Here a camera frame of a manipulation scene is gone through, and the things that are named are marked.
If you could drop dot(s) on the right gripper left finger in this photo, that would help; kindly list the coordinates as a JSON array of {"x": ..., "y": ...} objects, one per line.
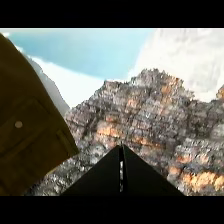
[{"x": 103, "y": 178}]

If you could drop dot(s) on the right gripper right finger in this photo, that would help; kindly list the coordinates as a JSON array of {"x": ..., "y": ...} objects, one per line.
[{"x": 141, "y": 180}]

